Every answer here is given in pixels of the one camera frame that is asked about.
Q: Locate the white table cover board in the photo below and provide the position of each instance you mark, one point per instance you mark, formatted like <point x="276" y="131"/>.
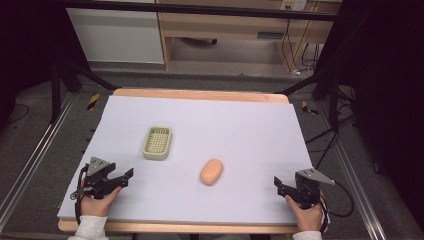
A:
<point x="233" y="133"/>

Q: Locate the black curtain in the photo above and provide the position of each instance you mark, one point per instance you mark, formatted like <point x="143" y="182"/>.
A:
<point x="26" y="43"/>
<point x="386" y="83"/>

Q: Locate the light wooden desk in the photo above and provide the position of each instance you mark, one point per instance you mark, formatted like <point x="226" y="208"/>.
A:
<point x="226" y="26"/>

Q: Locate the white cabinet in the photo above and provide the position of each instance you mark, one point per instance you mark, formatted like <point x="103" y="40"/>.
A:
<point x="116" y="35"/>

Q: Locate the beige plastic soap dish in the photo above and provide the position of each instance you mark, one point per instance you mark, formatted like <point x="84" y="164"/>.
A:
<point x="157" y="143"/>

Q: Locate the aluminium floor rail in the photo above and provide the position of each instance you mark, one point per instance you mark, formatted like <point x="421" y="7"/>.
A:
<point x="36" y="153"/>
<point x="356" y="186"/>

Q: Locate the black metal frame bar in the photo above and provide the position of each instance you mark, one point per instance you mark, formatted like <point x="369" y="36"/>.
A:
<point x="200" y="9"/>

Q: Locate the black metal stand leg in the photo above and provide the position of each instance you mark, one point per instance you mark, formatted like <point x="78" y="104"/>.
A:
<point x="66" y="76"/>
<point x="328" y="83"/>

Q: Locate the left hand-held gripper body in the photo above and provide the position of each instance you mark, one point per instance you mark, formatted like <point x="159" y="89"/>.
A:
<point x="98" y="182"/>

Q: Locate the yellow black tape marker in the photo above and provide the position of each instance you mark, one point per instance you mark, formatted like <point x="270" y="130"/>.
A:
<point x="308" y="108"/>
<point x="93" y="101"/>

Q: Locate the white power strip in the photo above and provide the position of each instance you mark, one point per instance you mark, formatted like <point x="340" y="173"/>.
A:
<point x="293" y="4"/>

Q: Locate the orange oval soap bar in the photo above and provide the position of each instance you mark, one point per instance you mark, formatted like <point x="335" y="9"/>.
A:
<point x="211" y="172"/>

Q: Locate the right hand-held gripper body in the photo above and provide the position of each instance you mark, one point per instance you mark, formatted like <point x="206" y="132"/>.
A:
<point x="308" y="190"/>

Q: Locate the person's left hand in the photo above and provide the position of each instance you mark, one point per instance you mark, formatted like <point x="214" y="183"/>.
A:
<point x="96" y="206"/>

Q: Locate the person's right hand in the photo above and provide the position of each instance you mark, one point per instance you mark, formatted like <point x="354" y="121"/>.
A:
<point x="308" y="218"/>

